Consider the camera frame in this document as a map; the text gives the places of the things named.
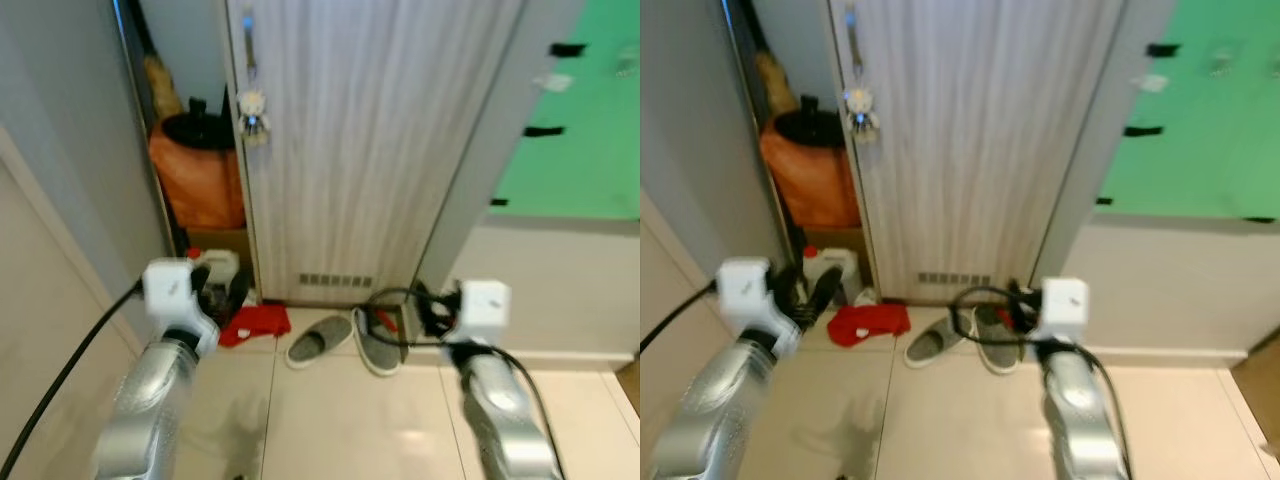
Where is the white jug with red cap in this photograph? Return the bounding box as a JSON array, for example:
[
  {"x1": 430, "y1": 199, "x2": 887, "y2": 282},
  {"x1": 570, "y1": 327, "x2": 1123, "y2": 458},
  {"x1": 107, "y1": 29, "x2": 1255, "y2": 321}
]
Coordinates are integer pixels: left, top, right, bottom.
[
  {"x1": 803, "y1": 245, "x2": 863, "y2": 301},
  {"x1": 185, "y1": 247, "x2": 242, "y2": 293}
]

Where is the red cloth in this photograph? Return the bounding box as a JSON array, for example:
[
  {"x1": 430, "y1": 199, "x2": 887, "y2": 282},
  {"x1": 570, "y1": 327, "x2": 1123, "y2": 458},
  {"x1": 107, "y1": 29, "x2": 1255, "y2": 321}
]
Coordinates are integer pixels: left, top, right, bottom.
[
  {"x1": 217, "y1": 305, "x2": 292, "y2": 349},
  {"x1": 827, "y1": 303, "x2": 912, "y2": 349}
]

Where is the grey slipper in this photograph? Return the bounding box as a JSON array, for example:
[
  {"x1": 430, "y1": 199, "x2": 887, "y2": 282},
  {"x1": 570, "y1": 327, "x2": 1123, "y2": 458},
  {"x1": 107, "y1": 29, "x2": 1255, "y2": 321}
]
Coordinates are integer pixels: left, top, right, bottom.
[
  {"x1": 352, "y1": 307, "x2": 408, "y2": 377},
  {"x1": 904, "y1": 314, "x2": 967, "y2": 367},
  {"x1": 285, "y1": 314, "x2": 354, "y2": 370},
  {"x1": 970, "y1": 305, "x2": 1033, "y2": 375}
]

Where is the brown cardboard box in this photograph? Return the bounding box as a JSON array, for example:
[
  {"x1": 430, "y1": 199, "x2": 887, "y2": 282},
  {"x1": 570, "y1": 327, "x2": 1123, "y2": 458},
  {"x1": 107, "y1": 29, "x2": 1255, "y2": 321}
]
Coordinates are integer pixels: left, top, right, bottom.
[
  {"x1": 185, "y1": 227, "x2": 252, "y2": 263},
  {"x1": 800, "y1": 226, "x2": 867, "y2": 259}
]

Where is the orange bag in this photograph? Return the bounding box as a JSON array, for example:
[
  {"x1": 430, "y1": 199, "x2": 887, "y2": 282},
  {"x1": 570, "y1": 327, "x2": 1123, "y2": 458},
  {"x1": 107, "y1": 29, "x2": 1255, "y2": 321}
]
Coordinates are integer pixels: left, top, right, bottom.
[
  {"x1": 758, "y1": 114, "x2": 853, "y2": 230},
  {"x1": 148, "y1": 120, "x2": 247, "y2": 232}
]

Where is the white wood-grain door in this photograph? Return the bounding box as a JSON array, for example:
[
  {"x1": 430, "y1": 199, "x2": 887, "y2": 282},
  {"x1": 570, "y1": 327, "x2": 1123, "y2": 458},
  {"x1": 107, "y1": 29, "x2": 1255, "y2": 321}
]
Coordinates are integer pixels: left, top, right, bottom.
[
  {"x1": 828, "y1": 0, "x2": 1128, "y2": 303},
  {"x1": 225, "y1": 0, "x2": 528, "y2": 307}
]

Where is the brown broom head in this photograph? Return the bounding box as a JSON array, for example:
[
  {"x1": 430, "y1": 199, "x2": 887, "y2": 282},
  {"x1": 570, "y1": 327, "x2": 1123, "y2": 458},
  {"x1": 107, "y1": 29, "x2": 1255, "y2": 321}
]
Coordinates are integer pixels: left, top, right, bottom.
[
  {"x1": 754, "y1": 50, "x2": 797, "y2": 113},
  {"x1": 143, "y1": 55, "x2": 183, "y2": 123}
]

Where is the green backdrop sheet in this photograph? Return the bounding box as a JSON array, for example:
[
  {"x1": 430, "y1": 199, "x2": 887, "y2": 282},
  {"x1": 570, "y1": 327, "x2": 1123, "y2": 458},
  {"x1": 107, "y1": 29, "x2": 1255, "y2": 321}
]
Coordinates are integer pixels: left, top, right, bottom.
[
  {"x1": 1095, "y1": 0, "x2": 1280, "y2": 222},
  {"x1": 489, "y1": 0, "x2": 641, "y2": 222}
]

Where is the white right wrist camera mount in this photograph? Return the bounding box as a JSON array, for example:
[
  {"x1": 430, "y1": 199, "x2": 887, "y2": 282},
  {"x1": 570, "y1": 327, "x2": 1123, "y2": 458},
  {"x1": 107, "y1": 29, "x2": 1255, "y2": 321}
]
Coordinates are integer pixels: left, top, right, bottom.
[
  {"x1": 1030, "y1": 277, "x2": 1090, "y2": 347},
  {"x1": 445, "y1": 280, "x2": 512, "y2": 347}
]

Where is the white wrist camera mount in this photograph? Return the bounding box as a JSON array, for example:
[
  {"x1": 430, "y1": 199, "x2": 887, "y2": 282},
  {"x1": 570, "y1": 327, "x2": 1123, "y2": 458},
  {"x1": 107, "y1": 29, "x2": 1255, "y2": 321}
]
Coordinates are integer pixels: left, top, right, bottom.
[
  {"x1": 142, "y1": 258, "x2": 219, "y2": 353},
  {"x1": 1030, "y1": 277, "x2": 1090, "y2": 347},
  {"x1": 445, "y1": 280, "x2": 512, "y2": 347},
  {"x1": 718, "y1": 257, "x2": 803, "y2": 358}
]

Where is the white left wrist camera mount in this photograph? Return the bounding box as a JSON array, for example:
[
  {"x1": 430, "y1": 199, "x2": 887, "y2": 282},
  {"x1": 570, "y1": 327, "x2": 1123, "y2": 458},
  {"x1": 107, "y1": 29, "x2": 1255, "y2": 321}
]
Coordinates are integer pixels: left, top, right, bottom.
[
  {"x1": 718, "y1": 257, "x2": 803, "y2": 358},
  {"x1": 142, "y1": 258, "x2": 219, "y2": 353}
]

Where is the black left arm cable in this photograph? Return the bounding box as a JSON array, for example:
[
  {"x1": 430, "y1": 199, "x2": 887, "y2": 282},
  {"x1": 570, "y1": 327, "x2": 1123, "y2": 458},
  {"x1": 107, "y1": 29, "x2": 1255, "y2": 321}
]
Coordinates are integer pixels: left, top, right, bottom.
[
  {"x1": 0, "y1": 283, "x2": 147, "y2": 480},
  {"x1": 640, "y1": 283, "x2": 721, "y2": 357}
]

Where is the grey door frame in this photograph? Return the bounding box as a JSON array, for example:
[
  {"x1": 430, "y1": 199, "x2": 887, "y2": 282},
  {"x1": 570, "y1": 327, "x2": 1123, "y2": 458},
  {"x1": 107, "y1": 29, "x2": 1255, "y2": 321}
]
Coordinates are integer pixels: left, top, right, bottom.
[
  {"x1": 414, "y1": 0, "x2": 588, "y2": 293},
  {"x1": 1030, "y1": 0, "x2": 1179, "y2": 286}
]

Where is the silver door handle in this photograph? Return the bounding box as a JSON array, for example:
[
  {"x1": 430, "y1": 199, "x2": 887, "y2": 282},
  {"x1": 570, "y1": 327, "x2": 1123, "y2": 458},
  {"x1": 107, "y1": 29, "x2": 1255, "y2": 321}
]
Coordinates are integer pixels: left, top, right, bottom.
[
  {"x1": 845, "y1": 4, "x2": 864, "y2": 77},
  {"x1": 240, "y1": 8, "x2": 260, "y2": 83}
]

